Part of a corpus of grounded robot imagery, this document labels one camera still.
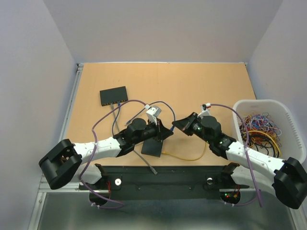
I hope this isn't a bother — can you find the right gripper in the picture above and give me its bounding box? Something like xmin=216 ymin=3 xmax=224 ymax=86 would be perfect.
xmin=171 ymin=111 xmax=212 ymax=144

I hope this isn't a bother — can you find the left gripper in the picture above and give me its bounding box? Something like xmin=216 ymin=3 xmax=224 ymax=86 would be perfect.
xmin=133 ymin=117 xmax=172 ymax=145

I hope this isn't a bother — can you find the black network switch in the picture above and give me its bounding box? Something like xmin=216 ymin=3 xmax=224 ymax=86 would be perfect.
xmin=141 ymin=139 xmax=163 ymax=158
xmin=100 ymin=86 xmax=128 ymax=106

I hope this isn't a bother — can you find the yellow ethernet cable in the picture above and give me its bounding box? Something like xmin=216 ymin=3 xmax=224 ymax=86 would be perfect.
xmin=162 ymin=143 xmax=207 ymax=161

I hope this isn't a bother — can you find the grey ethernet cable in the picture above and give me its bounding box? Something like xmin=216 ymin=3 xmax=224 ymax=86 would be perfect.
xmin=110 ymin=103 xmax=158 ymax=175

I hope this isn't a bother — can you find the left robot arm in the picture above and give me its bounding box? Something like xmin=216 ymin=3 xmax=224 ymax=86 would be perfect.
xmin=39 ymin=118 xmax=174 ymax=190

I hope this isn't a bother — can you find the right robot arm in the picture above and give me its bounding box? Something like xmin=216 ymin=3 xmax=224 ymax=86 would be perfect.
xmin=172 ymin=113 xmax=307 ymax=209

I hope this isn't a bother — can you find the white plastic basket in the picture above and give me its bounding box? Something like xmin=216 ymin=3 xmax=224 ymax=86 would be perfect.
xmin=232 ymin=100 xmax=307 ymax=163

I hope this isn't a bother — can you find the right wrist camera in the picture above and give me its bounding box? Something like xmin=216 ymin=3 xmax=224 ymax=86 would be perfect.
xmin=198 ymin=103 xmax=211 ymax=119

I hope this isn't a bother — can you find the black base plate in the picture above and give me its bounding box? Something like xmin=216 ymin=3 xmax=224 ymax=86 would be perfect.
xmin=89 ymin=163 xmax=238 ymax=201

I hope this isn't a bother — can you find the bundle of coloured wires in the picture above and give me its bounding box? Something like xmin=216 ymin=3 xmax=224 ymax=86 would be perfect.
xmin=238 ymin=110 xmax=286 ymax=158

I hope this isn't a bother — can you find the aluminium frame rail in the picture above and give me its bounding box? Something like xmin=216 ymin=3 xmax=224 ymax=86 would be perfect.
xmin=38 ymin=176 xmax=80 ymax=193

